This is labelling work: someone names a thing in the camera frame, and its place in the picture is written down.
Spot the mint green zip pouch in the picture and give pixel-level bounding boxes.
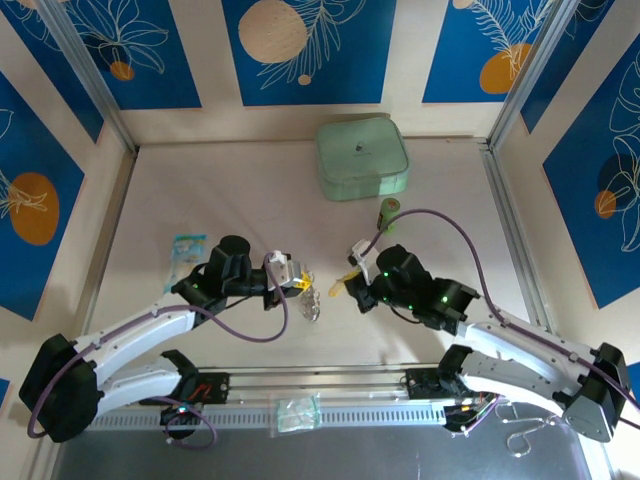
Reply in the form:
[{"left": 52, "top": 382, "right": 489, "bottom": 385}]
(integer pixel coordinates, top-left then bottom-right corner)
[{"left": 315, "top": 115, "right": 412, "bottom": 204}]

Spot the aluminium side rail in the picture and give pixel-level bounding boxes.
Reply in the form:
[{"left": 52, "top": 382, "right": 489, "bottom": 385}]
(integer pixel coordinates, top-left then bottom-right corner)
[
  {"left": 74, "top": 147, "right": 140, "bottom": 351},
  {"left": 479, "top": 142, "right": 556, "bottom": 336}
]

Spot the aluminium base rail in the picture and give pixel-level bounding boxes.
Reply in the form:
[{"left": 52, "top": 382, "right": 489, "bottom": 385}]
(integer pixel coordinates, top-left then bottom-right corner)
[{"left": 97, "top": 363, "right": 576, "bottom": 404}]

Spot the thin white wire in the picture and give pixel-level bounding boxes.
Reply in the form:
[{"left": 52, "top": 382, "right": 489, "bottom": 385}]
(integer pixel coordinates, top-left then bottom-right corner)
[{"left": 499, "top": 399, "right": 576, "bottom": 459}]

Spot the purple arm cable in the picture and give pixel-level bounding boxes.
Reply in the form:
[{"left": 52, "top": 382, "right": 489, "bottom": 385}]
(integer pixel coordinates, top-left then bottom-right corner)
[
  {"left": 25, "top": 252, "right": 291, "bottom": 450},
  {"left": 360, "top": 208, "right": 640, "bottom": 436}
]

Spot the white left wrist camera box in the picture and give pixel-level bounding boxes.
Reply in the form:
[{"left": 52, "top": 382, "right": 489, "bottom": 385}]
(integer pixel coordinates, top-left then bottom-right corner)
[{"left": 264, "top": 248, "right": 305, "bottom": 293}]

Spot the key with yellow tag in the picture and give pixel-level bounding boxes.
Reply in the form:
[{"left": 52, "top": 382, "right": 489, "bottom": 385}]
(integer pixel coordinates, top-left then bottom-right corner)
[{"left": 327, "top": 269, "right": 362, "bottom": 298}]

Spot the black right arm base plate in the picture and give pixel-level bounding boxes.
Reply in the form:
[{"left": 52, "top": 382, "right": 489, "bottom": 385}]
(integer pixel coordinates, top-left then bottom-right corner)
[{"left": 402, "top": 367, "right": 454, "bottom": 401}]

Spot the blue snack packet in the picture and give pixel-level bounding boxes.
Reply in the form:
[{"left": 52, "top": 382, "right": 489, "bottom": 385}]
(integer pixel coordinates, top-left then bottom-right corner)
[{"left": 163, "top": 232, "right": 209, "bottom": 296}]

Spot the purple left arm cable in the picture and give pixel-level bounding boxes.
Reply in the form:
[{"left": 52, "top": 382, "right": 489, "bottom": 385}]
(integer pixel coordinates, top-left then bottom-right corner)
[{"left": 25, "top": 252, "right": 291, "bottom": 450}]

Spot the silver keyring with chain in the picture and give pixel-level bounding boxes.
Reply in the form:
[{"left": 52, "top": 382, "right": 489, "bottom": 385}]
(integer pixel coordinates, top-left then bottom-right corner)
[{"left": 298, "top": 272, "right": 322, "bottom": 324}]

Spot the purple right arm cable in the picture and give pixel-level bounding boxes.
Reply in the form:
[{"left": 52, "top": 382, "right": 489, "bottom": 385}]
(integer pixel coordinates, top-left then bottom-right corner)
[{"left": 360, "top": 208, "right": 640, "bottom": 436}]

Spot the aluminium corner post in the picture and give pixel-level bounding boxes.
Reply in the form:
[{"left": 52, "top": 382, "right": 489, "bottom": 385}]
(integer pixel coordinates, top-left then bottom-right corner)
[
  {"left": 37, "top": 0, "right": 140, "bottom": 151},
  {"left": 486, "top": 0, "right": 577, "bottom": 150}
]

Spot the black controller board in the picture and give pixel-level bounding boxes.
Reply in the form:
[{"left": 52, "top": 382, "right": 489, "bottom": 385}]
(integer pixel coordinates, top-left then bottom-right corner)
[
  {"left": 443, "top": 402, "right": 484, "bottom": 434},
  {"left": 159, "top": 403, "right": 202, "bottom": 432}
]

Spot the clear plastic bag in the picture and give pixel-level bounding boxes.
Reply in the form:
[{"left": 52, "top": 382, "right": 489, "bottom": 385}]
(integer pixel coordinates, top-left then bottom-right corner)
[{"left": 269, "top": 392, "right": 322, "bottom": 439}]

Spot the green cylindrical bottle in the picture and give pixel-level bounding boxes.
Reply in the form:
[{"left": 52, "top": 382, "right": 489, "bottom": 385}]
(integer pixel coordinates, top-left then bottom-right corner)
[{"left": 374, "top": 197, "right": 403, "bottom": 235}]

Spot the grey slotted cable duct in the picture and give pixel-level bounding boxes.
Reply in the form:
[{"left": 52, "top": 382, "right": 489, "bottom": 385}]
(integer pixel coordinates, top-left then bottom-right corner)
[{"left": 89, "top": 402, "right": 451, "bottom": 432}]

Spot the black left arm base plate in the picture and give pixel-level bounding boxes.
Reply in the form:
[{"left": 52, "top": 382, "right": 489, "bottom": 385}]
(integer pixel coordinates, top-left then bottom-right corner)
[{"left": 184, "top": 372, "right": 231, "bottom": 407}]

